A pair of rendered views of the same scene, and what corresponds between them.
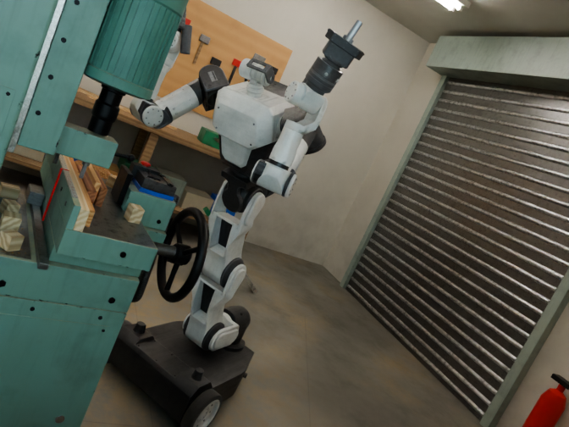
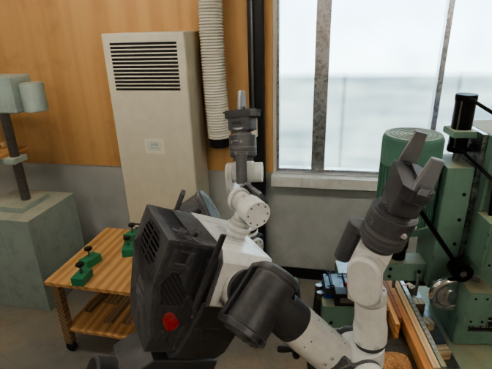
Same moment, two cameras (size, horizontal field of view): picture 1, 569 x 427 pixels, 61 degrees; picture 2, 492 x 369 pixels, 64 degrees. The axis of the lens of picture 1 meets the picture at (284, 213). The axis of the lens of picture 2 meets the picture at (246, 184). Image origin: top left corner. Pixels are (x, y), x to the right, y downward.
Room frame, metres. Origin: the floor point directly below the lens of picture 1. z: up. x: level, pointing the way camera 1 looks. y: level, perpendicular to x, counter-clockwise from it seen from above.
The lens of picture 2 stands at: (2.40, 0.85, 1.82)
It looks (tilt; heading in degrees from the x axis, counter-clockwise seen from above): 22 degrees down; 219
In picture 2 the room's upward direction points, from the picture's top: 2 degrees counter-clockwise
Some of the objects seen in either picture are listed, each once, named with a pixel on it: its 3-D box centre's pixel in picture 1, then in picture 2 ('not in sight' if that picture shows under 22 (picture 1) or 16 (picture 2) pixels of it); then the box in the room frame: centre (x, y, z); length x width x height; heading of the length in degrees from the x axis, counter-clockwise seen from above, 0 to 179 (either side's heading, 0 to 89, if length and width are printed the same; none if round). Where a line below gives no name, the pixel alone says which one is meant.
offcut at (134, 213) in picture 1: (134, 213); not in sight; (1.20, 0.35, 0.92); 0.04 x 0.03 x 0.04; 42
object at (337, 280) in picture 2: (151, 180); (340, 287); (1.35, 0.38, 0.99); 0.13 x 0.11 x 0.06; 35
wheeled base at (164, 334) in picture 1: (199, 345); not in sight; (2.11, 0.11, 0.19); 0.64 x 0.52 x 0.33; 155
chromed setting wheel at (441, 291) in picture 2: not in sight; (449, 293); (1.22, 0.69, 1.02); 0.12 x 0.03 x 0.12; 125
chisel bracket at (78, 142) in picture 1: (82, 146); (401, 269); (1.18, 0.53, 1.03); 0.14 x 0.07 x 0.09; 125
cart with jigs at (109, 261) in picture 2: not in sight; (124, 283); (1.28, -1.10, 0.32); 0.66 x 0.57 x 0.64; 26
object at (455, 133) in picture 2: not in sight; (463, 123); (1.11, 0.62, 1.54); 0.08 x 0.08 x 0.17; 35
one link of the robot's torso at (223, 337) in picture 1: (210, 328); not in sight; (2.14, 0.09, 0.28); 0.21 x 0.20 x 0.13; 155
